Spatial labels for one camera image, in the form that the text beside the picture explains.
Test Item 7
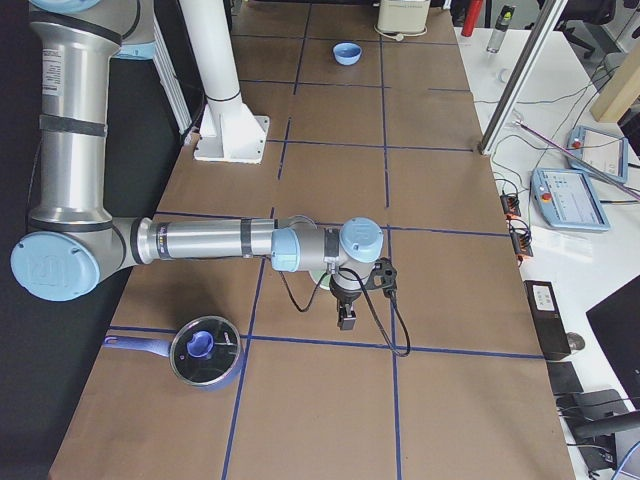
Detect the black monitor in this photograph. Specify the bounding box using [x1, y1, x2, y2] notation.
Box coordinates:
[587, 278, 640, 407]

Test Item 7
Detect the green bowl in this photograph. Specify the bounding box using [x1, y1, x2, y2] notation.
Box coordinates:
[309, 270, 332, 291]

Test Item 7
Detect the teach pendant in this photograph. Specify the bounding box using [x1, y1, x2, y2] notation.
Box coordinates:
[567, 125, 629, 184]
[531, 168, 610, 232]

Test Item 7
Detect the aluminium frame post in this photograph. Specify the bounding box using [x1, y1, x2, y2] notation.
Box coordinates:
[478, 0, 568, 155]

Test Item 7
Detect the reacher grabber stick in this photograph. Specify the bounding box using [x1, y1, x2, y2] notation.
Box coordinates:
[514, 120, 640, 201]

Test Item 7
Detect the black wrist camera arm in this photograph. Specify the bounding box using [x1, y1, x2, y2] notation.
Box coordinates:
[365, 257, 397, 300]

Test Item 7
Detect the near teach pendant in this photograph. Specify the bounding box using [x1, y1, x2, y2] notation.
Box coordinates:
[531, 168, 610, 232]

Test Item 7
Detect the white toaster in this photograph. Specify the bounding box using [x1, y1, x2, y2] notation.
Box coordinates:
[376, 0, 430, 35]

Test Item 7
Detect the far teach pendant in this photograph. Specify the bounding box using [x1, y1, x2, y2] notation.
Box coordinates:
[567, 125, 629, 184]

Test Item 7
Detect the white camera pole mount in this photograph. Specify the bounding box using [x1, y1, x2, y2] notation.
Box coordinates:
[180, 0, 270, 164]

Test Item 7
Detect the red bottle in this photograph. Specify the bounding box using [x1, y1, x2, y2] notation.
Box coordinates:
[461, 0, 484, 37]

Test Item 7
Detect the blue bowl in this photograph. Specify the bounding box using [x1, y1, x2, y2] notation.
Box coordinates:
[332, 42, 362, 66]

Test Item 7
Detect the blue pot with glass lid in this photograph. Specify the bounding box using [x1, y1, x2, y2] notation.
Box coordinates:
[103, 316, 245, 391]

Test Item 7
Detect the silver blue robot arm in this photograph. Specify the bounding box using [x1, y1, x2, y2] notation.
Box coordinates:
[11, 1, 383, 330]

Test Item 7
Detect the black power adapter box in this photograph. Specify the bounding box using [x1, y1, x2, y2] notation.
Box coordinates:
[524, 280, 571, 361]

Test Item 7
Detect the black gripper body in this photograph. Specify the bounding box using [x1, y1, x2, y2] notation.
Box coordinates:
[329, 275, 361, 304]

